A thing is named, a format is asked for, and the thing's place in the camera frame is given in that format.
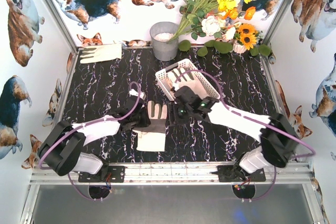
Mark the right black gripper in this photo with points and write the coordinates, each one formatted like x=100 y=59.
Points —
x=174 y=114

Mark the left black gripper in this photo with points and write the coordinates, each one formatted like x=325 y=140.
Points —
x=143 y=118

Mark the white grey cuff glove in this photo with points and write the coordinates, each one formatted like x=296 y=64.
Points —
x=152 y=137

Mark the white green glove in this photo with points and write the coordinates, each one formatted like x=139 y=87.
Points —
x=101 y=53

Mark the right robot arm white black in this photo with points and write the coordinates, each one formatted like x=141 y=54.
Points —
x=275 y=135

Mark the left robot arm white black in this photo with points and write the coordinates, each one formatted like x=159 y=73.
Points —
x=62 y=149

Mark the white perforated storage basket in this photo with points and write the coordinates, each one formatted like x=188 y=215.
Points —
x=161 y=77

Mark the white ribbed sunflower pot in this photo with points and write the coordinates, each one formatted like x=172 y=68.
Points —
x=238 y=48

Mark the grey metal bucket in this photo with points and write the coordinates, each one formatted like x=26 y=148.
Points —
x=164 y=43

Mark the artificial flower bouquet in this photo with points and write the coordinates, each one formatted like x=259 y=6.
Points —
x=226 y=22

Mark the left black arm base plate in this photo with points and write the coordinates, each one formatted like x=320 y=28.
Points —
x=112 y=173

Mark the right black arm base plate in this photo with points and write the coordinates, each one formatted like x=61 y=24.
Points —
x=233 y=173

